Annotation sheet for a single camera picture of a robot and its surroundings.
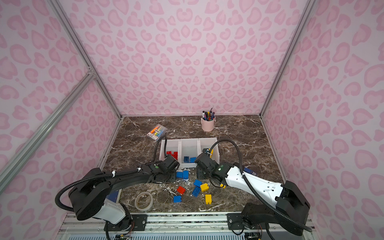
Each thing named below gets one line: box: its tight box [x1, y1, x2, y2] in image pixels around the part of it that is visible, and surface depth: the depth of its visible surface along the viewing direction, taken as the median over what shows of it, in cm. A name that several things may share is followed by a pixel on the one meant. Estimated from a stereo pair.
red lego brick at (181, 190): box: [177, 186, 186, 195], surface depth 86 cm
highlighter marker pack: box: [146, 123, 168, 142], surface depth 112 cm
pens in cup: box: [202, 105, 215, 121], surface depth 106 cm
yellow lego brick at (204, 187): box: [200, 183, 209, 193], surface depth 85 cm
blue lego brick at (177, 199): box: [173, 195, 182, 203], surface depth 82 cm
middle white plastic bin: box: [177, 138, 201, 168], surface depth 97 cm
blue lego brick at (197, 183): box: [193, 179, 203, 188], surface depth 88 cm
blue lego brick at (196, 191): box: [192, 186, 201, 198], surface depth 83 cm
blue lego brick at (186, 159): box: [183, 156, 190, 163], surface depth 97 cm
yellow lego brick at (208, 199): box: [205, 194, 212, 205], surface depth 80 cm
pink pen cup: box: [201, 117, 216, 132], surface depth 109 cm
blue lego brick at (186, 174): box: [183, 170, 190, 180], surface depth 91 cm
